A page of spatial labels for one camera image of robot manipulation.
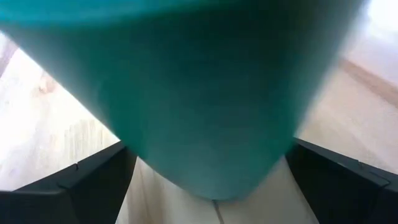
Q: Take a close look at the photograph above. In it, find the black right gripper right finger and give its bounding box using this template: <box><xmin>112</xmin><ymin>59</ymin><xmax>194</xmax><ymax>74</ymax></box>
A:
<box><xmin>285</xmin><ymin>138</ymin><xmax>396</xmax><ymax>224</ymax></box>

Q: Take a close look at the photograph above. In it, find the green plastic cup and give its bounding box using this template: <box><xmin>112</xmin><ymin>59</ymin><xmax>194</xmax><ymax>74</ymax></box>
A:
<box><xmin>0</xmin><ymin>0</ymin><xmax>366</xmax><ymax>202</ymax></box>

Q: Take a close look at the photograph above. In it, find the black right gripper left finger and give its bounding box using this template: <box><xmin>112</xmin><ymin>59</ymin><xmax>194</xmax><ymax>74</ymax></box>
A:
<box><xmin>37</xmin><ymin>142</ymin><xmax>137</xmax><ymax>224</ymax></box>

